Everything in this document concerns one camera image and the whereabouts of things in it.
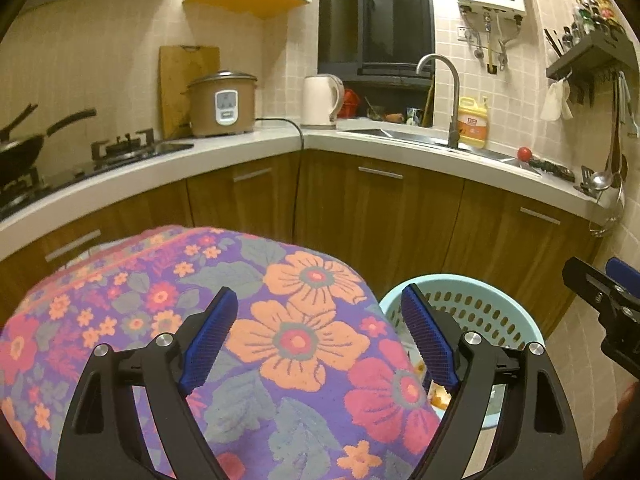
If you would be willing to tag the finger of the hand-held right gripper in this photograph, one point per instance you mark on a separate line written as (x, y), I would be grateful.
(585, 277)
(622, 267)

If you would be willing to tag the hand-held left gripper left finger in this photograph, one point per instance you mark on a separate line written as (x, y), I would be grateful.
(210, 345)

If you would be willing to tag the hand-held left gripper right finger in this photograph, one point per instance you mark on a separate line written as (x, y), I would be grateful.
(430, 345)

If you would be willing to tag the orange snack wrapper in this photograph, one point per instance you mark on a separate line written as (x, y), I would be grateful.
(440, 399)

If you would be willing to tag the light blue perforated plastic basket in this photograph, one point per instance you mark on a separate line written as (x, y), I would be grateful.
(480, 305)

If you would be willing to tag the person's right hand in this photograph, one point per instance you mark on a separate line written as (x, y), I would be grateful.
(617, 440)

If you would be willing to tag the floral purple orange cloth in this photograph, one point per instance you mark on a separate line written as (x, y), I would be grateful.
(300, 340)

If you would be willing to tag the steel ladle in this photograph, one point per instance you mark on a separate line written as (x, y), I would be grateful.
(600, 180)

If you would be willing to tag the black slotted spatula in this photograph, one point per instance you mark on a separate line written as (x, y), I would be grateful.
(585, 180)

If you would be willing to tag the dark long bumpy object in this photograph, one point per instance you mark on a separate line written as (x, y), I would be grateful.
(552, 169)

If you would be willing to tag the red tomato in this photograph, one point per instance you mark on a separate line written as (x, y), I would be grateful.
(524, 154)

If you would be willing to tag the wooden kitchen cabinet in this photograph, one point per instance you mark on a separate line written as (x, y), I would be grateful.
(350, 210)

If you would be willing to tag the white hanging cloth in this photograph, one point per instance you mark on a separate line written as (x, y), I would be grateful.
(556, 100)

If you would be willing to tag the yellow detergent bottle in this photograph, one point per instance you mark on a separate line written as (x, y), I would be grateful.
(472, 127)

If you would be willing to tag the steel sink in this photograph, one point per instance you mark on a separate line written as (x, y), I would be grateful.
(400, 135)

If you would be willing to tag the black gas stove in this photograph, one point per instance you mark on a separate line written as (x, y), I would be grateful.
(125, 150)

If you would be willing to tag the steel kitchen faucet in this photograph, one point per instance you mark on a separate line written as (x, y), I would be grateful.
(452, 110)

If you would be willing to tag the small patterned cup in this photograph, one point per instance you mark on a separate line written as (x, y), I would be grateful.
(413, 116)

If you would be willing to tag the yellow black hanging tool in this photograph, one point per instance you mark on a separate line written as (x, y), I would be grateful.
(490, 66)

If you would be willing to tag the dark chopsticks bundle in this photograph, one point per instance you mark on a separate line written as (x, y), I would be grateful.
(554, 42)

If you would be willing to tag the beige rice cooker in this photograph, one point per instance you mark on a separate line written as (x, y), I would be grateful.
(220, 110)

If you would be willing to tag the red container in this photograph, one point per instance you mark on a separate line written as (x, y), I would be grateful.
(351, 104)

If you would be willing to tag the row of condiment bottles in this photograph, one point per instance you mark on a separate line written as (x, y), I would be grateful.
(600, 10)

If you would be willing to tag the white electric kettle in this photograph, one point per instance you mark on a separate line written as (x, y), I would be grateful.
(317, 100)

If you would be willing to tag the black wok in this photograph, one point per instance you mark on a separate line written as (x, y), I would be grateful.
(20, 152)

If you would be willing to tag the wooden cutting board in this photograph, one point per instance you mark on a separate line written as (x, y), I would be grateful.
(185, 75)

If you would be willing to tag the dark window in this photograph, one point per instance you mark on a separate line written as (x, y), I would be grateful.
(390, 10)

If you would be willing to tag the black wall shelf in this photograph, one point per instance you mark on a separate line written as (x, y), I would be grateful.
(590, 52)

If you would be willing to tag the white wall socket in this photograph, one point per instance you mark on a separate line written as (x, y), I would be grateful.
(465, 33)

